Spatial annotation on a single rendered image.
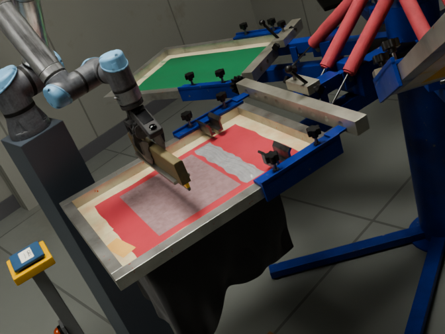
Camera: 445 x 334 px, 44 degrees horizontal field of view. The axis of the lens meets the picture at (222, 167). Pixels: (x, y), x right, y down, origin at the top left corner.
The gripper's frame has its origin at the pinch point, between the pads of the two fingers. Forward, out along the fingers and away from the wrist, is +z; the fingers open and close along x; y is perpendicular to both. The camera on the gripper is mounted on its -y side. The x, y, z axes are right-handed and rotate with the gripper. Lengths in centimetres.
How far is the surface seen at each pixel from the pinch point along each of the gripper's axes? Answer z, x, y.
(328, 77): 5, -69, -2
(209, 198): 13.6, -6.1, -14.4
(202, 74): 14, -59, 82
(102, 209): 13.8, 20.7, 15.4
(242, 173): 12.9, -19.5, -13.5
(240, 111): 12, -44, 24
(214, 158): 13.3, -19.5, 4.8
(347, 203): 109, -103, 54
